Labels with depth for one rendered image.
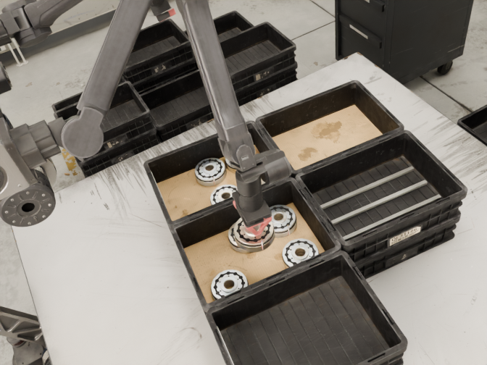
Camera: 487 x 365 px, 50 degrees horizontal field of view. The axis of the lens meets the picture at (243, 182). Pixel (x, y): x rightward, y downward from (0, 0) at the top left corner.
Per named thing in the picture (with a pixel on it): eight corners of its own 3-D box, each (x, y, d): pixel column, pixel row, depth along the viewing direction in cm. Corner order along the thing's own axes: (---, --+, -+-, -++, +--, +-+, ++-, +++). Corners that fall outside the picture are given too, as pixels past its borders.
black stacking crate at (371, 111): (296, 200, 167) (293, 176, 159) (258, 144, 187) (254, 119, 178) (403, 154, 174) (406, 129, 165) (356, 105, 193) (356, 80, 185)
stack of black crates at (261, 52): (240, 143, 285) (227, 77, 252) (216, 114, 304) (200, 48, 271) (302, 114, 294) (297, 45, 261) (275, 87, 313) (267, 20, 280)
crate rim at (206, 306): (205, 315, 134) (204, 311, 132) (170, 232, 153) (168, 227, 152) (343, 253, 140) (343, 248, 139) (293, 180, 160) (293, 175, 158)
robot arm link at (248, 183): (230, 167, 119) (241, 183, 115) (256, 156, 120) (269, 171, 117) (233, 187, 124) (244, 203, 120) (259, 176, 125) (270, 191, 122)
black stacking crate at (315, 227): (212, 331, 141) (204, 311, 132) (178, 250, 160) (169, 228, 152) (342, 271, 147) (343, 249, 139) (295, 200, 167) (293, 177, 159)
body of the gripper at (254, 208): (256, 188, 131) (253, 168, 126) (272, 217, 125) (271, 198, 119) (231, 198, 130) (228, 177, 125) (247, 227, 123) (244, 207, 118)
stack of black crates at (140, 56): (146, 134, 301) (122, 69, 268) (128, 107, 320) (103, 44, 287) (208, 106, 310) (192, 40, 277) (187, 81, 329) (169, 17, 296)
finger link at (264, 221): (262, 216, 136) (260, 193, 129) (274, 236, 131) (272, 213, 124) (238, 225, 134) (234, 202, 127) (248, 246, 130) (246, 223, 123)
